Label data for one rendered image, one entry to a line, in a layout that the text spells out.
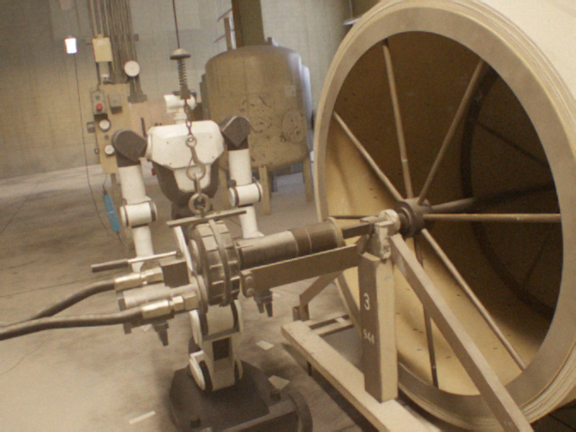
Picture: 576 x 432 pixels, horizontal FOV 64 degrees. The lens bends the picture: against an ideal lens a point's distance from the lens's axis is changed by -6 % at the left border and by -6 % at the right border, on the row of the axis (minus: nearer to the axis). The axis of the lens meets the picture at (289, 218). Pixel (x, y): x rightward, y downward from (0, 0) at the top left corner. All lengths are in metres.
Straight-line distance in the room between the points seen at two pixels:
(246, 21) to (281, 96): 4.66
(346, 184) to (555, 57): 1.52
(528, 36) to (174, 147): 1.22
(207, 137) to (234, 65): 4.40
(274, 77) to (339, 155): 3.71
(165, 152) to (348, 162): 1.16
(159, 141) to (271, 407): 1.15
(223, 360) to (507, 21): 1.66
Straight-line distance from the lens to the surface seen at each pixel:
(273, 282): 1.61
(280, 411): 2.10
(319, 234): 1.69
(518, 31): 1.49
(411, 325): 2.62
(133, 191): 1.90
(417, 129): 2.85
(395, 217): 1.85
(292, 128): 6.29
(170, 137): 1.83
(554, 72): 1.41
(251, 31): 10.72
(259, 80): 6.18
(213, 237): 1.52
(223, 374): 2.16
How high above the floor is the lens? 1.40
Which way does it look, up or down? 13 degrees down
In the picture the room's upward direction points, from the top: 6 degrees counter-clockwise
